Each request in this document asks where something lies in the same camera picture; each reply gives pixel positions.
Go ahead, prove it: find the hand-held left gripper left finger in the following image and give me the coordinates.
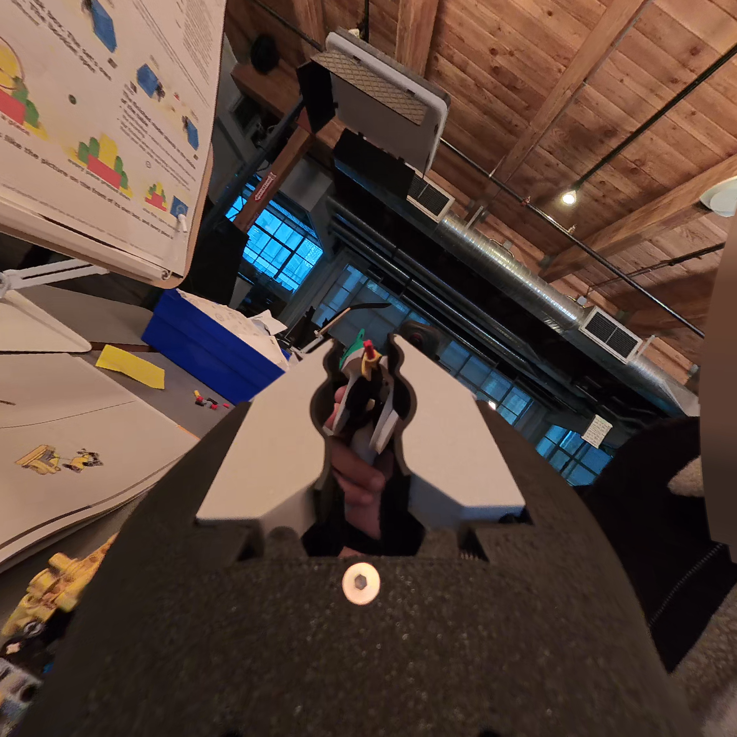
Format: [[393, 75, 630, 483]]
[[196, 340, 340, 556]]

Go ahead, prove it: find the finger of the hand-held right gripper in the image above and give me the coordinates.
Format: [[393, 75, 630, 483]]
[[331, 368, 364, 435], [368, 383, 402, 456]]

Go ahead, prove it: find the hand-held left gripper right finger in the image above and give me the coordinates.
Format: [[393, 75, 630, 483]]
[[386, 333, 527, 529]]

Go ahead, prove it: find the building instruction booklet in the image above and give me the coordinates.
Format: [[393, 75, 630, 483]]
[[0, 351, 199, 572]]

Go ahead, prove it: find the yellow brick car model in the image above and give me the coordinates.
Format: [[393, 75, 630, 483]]
[[0, 532, 119, 732]]

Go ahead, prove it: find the black-headed desk lamp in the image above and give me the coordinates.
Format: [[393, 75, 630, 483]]
[[314, 302, 393, 346]]

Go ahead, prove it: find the grey desk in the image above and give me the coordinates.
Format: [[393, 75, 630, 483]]
[[0, 282, 248, 634]]

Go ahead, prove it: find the person's right hand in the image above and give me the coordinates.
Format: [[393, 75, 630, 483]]
[[321, 385, 388, 542]]

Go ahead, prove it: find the green board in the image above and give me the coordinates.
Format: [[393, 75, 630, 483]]
[[339, 328, 367, 370]]

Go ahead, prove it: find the large glass partition window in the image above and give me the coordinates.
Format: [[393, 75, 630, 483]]
[[311, 262, 614, 487]]

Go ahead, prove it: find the blue plastic bin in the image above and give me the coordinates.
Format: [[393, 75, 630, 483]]
[[141, 288, 290, 405]]

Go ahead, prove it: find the white paper notice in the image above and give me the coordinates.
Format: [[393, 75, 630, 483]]
[[580, 415, 615, 448]]

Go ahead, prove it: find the white printed paper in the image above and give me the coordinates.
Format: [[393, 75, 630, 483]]
[[175, 289, 290, 372]]

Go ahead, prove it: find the black pipe bundle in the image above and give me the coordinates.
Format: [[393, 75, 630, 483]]
[[327, 196, 577, 415]]

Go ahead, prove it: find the yellow sticky note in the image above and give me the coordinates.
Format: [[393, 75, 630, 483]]
[[95, 344, 167, 390]]

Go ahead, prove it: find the blue-lit paned window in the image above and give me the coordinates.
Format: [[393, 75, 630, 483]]
[[225, 181, 324, 294]]

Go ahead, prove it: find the black upright panel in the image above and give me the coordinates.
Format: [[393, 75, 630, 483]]
[[184, 221, 251, 306]]

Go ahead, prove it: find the white vent grille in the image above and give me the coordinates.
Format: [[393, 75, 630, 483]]
[[406, 172, 457, 223], [577, 305, 644, 365]]

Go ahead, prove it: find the white document stand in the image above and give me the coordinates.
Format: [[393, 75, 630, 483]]
[[0, 0, 226, 355]]

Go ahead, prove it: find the white ceiling speaker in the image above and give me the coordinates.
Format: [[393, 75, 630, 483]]
[[698, 175, 737, 218]]

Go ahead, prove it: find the printed instruction sheet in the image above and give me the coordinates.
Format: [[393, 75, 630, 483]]
[[0, 0, 225, 277]]

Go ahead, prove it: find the silver air duct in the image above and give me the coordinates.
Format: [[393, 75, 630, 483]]
[[433, 216, 700, 418]]

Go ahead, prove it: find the brown wooden post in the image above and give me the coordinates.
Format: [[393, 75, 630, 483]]
[[232, 112, 316, 232]]

